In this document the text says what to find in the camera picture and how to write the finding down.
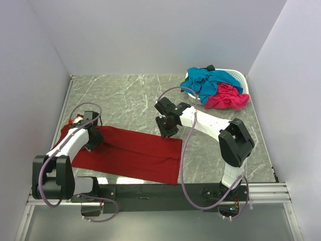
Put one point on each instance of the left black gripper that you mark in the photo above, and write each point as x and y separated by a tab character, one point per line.
98	138

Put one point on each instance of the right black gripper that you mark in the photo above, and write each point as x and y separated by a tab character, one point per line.
164	132

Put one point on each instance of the red t-shirt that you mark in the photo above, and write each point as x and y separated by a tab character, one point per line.
134	155

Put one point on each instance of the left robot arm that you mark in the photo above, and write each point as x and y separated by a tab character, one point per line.
52	176

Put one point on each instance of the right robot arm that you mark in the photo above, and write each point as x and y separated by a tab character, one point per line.
234	139

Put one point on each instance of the blue t-shirt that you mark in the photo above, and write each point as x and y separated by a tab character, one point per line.
205	83

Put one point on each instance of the pink t-shirt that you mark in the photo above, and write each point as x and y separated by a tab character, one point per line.
227	96

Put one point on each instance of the dark green garment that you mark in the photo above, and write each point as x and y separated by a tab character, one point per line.
210	68

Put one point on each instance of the white laundry basket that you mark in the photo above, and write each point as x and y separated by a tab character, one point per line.
237	75

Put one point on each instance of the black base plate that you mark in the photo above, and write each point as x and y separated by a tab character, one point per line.
161	197

